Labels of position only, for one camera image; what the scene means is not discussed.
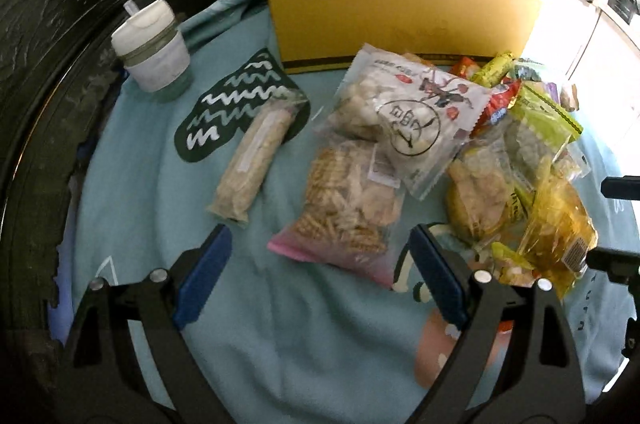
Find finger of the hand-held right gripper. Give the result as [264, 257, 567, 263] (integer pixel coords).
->
[585, 248, 640, 286]
[600, 174, 640, 201]

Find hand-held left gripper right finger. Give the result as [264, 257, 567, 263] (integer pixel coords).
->
[400, 223, 588, 424]

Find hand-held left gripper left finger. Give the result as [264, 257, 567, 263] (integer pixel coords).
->
[59, 224, 236, 424]

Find round bread packet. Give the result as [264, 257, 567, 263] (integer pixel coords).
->
[445, 144, 533, 247]

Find yellow cardboard box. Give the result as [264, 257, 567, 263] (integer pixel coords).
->
[264, 0, 542, 78]

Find yellow transparent snack packet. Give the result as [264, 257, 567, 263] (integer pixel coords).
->
[492, 174, 599, 300]

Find green snack packet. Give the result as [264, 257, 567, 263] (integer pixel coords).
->
[502, 82, 585, 177]

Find teal printed blanket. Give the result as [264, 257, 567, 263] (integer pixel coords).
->
[50, 0, 640, 410]

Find pink-edged waffle cracker bag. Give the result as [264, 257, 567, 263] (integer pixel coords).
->
[267, 139, 406, 287]

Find long clear cracker packet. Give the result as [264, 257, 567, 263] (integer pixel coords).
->
[206, 97, 311, 227]

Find red snack packet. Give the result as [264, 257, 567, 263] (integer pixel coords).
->
[470, 79, 523, 137]

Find large white snack packet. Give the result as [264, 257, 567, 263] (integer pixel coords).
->
[315, 43, 493, 200]

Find yellow-green snack bar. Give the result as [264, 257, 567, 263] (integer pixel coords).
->
[467, 51, 516, 86]

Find small orange-red packet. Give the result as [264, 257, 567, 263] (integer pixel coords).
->
[447, 56, 481, 78]

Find white lidded cup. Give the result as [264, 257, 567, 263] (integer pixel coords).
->
[111, 0, 192, 102]

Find dark carved furniture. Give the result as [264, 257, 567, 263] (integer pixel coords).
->
[0, 0, 231, 424]

